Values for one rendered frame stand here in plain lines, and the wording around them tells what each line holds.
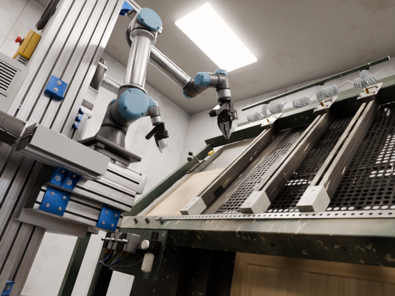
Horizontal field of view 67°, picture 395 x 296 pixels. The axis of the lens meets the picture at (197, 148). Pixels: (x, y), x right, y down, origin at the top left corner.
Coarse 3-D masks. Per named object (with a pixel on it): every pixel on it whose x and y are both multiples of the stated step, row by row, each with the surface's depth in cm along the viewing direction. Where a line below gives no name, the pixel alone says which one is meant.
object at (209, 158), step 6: (216, 150) 250; (210, 156) 244; (216, 156) 248; (204, 162) 238; (198, 168) 233; (186, 174) 228; (192, 174) 227; (180, 180) 221; (174, 186) 215; (168, 192) 210; (162, 198) 206; (150, 204) 203; (156, 204) 202; (144, 210) 199; (150, 210) 198
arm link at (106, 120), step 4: (112, 100) 133; (112, 104) 132; (108, 108) 132; (108, 112) 129; (104, 116) 132; (108, 116) 129; (104, 120) 130; (108, 120) 128; (112, 120) 128; (112, 124) 128; (116, 124) 128; (124, 128) 130; (128, 128) 135
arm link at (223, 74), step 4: (216, 72) 156; (220, 72) 156; (224, 72) 156; (220, 76) 154; (224, 76) 156; (228, 76) 158; (220, 80) 154; (224, 80) 155; (228, 80) 157; (220, 84) 155; (224, 84) 155; (228, 84) 157; (216, 88) 157; (220, 88) 156; (224, 88) 155; (228, 88) 156
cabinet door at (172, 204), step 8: (224, 168) 205; (192, 176) 224; (200, 176) 215; (208, 176) 207; (184, 184) 215; (192, 184) 207; (200, 184) 199; (176, 192) 208; (184, 192) 201; (192, 192) 193; (168, 200) 201; (176, 200) 193; (184, 200) 186; (160, 208) 194; (168, 208) 187; (176, 208) 180
